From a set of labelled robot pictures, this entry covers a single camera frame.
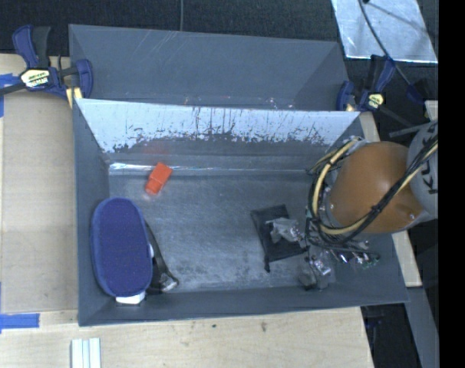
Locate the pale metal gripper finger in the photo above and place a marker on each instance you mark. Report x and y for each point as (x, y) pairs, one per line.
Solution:
(315, 272)
(284, 230)

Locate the black flat square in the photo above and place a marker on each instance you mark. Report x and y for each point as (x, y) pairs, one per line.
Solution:
(280, 249)

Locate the grey metal bin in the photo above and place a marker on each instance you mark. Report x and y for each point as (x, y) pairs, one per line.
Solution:
(225, 221)

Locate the orange block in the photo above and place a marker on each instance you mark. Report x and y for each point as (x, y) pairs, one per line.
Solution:
(158, 178)

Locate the blue oval brush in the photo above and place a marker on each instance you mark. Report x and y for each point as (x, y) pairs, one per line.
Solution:
(119, 247)

